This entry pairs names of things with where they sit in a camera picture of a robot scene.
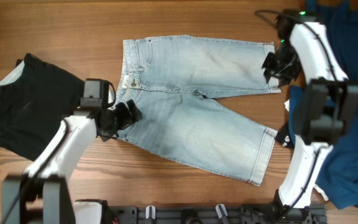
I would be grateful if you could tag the black folded t-shirt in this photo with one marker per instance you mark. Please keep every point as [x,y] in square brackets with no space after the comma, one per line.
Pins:
[33,104]

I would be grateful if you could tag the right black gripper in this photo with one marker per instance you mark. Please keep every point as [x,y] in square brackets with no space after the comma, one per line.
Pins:
[279,66]

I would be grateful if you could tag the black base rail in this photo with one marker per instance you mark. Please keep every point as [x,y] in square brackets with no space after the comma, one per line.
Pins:
[197,214]

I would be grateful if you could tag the dark blue t-shirt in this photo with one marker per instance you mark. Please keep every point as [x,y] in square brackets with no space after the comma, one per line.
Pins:
[338,177]

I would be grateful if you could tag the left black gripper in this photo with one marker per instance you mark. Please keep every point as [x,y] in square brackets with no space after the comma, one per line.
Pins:
[127,118]

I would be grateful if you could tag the light blue denim shorts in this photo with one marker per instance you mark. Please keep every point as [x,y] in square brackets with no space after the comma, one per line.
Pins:
[177,81]

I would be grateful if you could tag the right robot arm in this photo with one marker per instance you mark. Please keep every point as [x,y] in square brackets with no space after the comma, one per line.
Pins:
[322,116]

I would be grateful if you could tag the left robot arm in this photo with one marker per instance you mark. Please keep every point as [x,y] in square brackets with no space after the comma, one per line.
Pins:
[40,194]

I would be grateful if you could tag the black garment with white print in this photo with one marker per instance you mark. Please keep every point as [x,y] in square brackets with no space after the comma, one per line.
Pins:
[284,137]

